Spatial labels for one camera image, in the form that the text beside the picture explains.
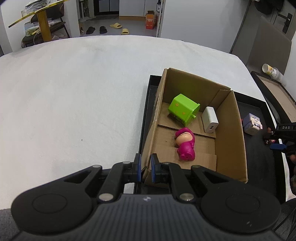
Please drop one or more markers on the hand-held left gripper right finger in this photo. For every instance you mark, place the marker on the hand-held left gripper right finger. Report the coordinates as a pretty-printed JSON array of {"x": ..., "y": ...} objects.
[{"x": 153, "y": 168}]

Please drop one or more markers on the black slipper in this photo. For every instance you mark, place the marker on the black slipper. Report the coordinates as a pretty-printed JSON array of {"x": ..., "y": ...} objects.
[
  {"x": 90, "y": 30},
  {"x": 103, "y": 29}
]

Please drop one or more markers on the small brown figure toy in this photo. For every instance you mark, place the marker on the small brown figure toy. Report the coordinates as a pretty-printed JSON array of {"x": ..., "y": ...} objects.
[{"x": 270, "y": 129}]

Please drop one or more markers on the person's right hand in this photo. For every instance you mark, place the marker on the person's right hand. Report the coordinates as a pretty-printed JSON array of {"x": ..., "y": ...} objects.
[{"x": 293, "y": 159}]

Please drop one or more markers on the green cube toy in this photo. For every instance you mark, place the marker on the green cube toy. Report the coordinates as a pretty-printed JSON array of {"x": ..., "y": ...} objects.
[{"x": 181, "y": 105}]

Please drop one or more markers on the person's left grey trouser leg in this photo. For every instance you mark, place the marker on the person's left grey trouser leg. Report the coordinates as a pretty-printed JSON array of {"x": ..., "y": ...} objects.
[{"x": 5, "y": 227}]

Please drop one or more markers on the stack of paper cups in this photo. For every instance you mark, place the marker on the stack of paper cups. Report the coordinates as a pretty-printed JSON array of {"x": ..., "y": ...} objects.
[{"x": 271, "y": 71}]

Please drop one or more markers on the black frame with brown board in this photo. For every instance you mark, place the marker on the black frame with brown board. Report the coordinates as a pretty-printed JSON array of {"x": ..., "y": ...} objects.
[{"x": 279, "y": 92}]

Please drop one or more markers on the orange cardboard box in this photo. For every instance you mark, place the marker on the orange cardboard box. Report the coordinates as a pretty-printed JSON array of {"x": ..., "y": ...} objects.
[{"x": 150, "y": 22}]

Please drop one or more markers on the dark chair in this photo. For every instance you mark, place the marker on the dark chair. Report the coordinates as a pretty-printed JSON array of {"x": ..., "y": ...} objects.
[{"x": 56, "y": 29}]

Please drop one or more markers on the black jacket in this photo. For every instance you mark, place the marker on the black jacket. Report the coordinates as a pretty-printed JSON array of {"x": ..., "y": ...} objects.
[{"x": 268, "y": 5}]

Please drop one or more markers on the white charger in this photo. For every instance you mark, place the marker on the white charger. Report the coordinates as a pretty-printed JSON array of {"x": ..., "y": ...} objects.
[{"x": 210, "y": 117}]

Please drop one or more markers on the round table with yellow leg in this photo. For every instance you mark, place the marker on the round table with yellow leg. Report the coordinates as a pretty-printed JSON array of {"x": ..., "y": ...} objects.
[{"x": 44, "y": 27}]

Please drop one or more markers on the brown cardboard box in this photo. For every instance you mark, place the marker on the brown cardboard box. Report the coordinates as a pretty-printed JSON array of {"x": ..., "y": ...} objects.
[{"x": 231, "y": 139}]

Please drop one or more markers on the white cabinet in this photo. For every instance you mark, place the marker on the white cabinet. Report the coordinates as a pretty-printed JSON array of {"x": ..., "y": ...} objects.
[{"x": 138, "y": 9}]

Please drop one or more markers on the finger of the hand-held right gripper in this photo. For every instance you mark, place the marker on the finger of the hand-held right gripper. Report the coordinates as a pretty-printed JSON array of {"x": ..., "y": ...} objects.
[
  {"x": 277, "y": 146},
  {"x": 276, "y": 136}
]

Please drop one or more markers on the pale cube figure toy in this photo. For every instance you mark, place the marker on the pale cube figure toy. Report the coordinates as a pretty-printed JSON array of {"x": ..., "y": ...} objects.
[{"x": 251, "y": 122}]

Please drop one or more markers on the grey leaning panel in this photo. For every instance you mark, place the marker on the grey leaning panel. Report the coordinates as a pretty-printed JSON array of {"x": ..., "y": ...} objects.
[{"x": 261, "y": 46}]

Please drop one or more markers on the magenta figure toy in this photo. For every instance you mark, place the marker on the magenta figure toy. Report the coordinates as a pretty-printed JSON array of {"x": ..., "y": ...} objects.
[{"x": 187, "y": 150}]

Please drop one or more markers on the black tray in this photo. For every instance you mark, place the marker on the black tray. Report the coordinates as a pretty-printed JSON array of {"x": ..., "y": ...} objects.
[{"x": 256, "y": 150}]

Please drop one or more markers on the yellow slipper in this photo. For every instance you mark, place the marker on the yellow slipper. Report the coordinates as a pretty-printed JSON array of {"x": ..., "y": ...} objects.
[
  {"x": 115, "y": 25},
  {"x": 124, "y": 31}
]

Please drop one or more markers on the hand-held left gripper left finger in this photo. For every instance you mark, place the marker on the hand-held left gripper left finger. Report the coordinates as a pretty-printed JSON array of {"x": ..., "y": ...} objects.
[{"x": 138, "y": 166}]

